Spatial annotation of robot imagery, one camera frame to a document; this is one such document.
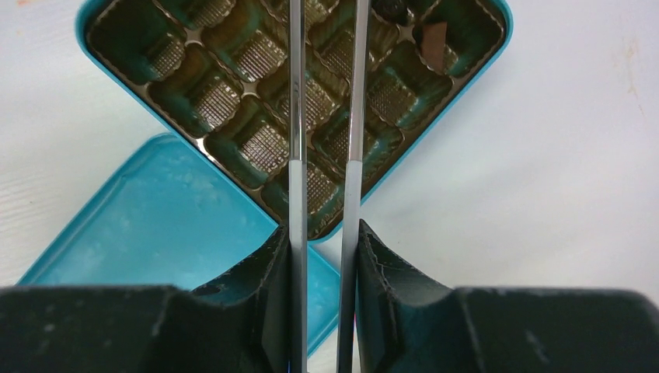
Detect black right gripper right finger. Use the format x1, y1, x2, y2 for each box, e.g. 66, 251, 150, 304
356, 222, 658, 372

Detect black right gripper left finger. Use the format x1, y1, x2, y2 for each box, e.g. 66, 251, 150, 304
1, 225, 290, 372

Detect steel tongs with white handle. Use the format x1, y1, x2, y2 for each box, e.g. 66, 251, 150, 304
288, 1, 371, 372

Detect brown square chocolate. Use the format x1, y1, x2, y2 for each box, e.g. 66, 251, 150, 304
420, 22, 448, 73

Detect teal chocolate tin box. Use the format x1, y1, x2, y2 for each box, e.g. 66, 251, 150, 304
75, 1, 513, 241

